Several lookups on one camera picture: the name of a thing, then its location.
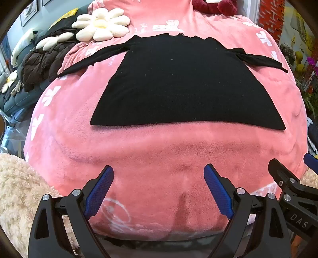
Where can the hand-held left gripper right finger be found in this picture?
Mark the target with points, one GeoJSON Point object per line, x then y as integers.
{"type": "Point", "coordinates": [217, 191]}

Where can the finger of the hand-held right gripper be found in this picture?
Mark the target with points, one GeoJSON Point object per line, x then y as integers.
{"type": "Point", "coordinates": [312, 158]}
{"type": "Point", "coordinates": [283, 173]}

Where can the black and yellow jacket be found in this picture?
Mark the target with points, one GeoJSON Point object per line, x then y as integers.
{"type": "Point", "coordinates": [62, 23]}

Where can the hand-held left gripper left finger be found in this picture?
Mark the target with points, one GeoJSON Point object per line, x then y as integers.
{"type": "Point", "coordinates": [100, 191]}

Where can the yellow gourd ornament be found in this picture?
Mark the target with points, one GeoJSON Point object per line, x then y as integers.
{"type": "Point", "coordinates": [299, 62]}

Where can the small daisy pillow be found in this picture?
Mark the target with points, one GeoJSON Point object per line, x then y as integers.
{"type": "Point", "coordinates": [8, 81]}

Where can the cream fluffy blanket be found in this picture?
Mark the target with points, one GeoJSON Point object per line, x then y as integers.
{"type": "Point", "coordinates": [17, 193]}

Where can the dark red plush toy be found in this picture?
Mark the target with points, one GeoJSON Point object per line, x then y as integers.
{"type": "Point", "coordinates": [213, 6]}

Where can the long white plush toy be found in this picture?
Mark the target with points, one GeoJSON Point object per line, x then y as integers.
{"type": "Point", "coordinates": [23, 43]}

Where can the yellow tree wall painting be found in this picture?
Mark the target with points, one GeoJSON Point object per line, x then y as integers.
{"type": "Point", "coordinates": [300, 27]}

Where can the purple orchid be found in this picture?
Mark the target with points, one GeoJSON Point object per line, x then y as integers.
{"type": "Point", "coordinates": [313, 64]}

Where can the cream flower pillow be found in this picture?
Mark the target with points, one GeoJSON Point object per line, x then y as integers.
{"type": "Point", "coordinates": [49, 42]}

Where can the brown puffer jacket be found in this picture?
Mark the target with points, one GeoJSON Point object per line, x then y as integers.
{"type": "Point", "coordinates": [42, 64]}

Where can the black knit top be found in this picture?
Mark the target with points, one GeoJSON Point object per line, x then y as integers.
{"type": "Point", "coordinates": [178, 86]}

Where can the green potted plants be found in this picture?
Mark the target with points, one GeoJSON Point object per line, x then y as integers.
{"type": "Point", "coordinates": [309, 96]}

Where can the grey-blue sofa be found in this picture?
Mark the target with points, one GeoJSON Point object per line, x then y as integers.
{"type": "Point", "coordinates": [15, 101]}

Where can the pink bow-print fleece blanket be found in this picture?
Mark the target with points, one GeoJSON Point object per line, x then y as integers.
{"type": "Point", "coordinates": [149, 153]}

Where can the large cream daisy pillow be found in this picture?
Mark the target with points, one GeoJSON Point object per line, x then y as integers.
{"type": "Point", "coordinates": [99, 24]}

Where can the pile of clothes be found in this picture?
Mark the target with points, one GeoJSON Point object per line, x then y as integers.
{"type": "Point", "coordinates": [312, 134]}

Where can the framed wall picture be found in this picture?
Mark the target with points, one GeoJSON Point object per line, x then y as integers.
{"type": "Point", "coordinates": [28, 12]}

